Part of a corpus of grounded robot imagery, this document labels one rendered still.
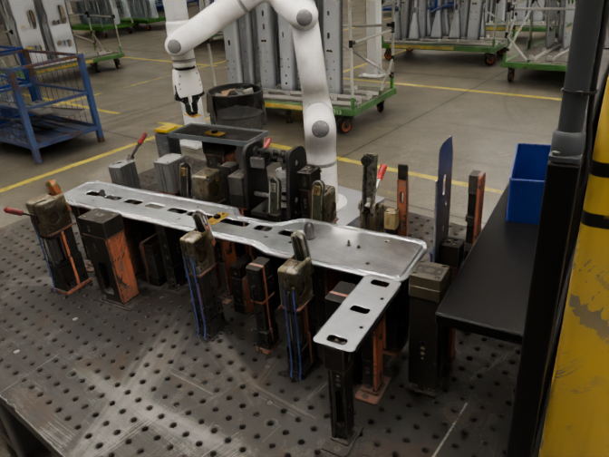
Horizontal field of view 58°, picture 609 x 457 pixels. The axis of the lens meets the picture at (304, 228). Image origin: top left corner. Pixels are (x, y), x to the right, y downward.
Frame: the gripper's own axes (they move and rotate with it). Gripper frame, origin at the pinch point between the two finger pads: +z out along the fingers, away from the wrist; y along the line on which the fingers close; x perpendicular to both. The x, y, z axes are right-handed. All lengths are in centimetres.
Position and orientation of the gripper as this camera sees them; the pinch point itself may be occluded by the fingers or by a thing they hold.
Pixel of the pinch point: (191, 108)
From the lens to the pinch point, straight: 215.9
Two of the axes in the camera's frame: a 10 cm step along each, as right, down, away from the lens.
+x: 6.0, 3.3, -7.3
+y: -8.0, 3.3, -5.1
